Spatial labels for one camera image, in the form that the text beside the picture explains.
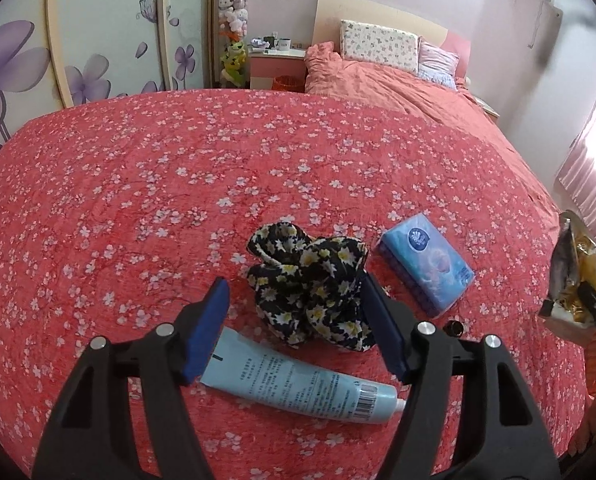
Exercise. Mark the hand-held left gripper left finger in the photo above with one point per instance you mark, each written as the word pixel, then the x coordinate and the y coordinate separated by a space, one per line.
pixel 210 330

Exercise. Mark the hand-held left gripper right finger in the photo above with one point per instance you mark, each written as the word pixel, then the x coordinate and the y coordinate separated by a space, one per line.
pixel 383 330

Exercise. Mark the yellow snack wrapper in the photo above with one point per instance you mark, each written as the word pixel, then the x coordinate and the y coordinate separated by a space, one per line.
pixel 565 270

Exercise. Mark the black floral scrunchie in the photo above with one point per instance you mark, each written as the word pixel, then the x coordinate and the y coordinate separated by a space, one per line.
pixel 318 280

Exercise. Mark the pale squeeze tube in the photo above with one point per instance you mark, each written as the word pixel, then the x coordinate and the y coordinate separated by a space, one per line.
pixel 288 380

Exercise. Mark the small black cap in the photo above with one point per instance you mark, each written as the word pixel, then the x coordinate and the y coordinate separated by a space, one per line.
pixel 454 329

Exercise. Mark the blue tissue pack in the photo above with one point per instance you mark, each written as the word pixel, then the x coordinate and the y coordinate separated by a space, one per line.
pixel 428 260

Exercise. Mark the pink curtain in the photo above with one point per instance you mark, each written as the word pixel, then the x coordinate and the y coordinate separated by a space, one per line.
pixel 593 180

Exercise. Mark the red floral blanket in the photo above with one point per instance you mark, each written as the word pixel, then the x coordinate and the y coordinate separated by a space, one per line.
pixel 177 185

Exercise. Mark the wooden bedside table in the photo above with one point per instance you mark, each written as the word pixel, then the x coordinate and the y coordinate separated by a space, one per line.
pixel 488 107

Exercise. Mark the salmon duvet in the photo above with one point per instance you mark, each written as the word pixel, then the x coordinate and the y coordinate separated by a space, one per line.
pixel 378 80

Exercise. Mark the small orange wastebasket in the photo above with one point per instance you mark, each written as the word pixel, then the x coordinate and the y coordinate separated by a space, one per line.
pixel 285 83

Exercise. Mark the pink nightstand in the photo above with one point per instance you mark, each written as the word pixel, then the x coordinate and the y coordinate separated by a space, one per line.
pixel 273 65

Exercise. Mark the pink striped pillow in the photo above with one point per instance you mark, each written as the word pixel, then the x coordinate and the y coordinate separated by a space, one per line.
pixel 435 62

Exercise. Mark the white floral pillow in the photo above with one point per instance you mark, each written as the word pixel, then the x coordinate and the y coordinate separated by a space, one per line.
pixel 378 42

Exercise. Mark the white mug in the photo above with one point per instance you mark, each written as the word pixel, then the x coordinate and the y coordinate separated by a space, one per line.
pixel 284 44

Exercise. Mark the clear tube of plush toys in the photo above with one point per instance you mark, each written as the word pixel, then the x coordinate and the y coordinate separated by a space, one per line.
pixel 232 20

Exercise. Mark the wardrobe with purple flowers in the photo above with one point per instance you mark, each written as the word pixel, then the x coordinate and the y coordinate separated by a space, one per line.
pixel 102 35

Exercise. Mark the cream and pink headboard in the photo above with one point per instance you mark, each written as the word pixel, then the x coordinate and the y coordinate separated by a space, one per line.
pixel 338 7

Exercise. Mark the white wall conduit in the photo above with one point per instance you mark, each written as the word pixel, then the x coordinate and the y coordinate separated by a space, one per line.
pixel 542 25

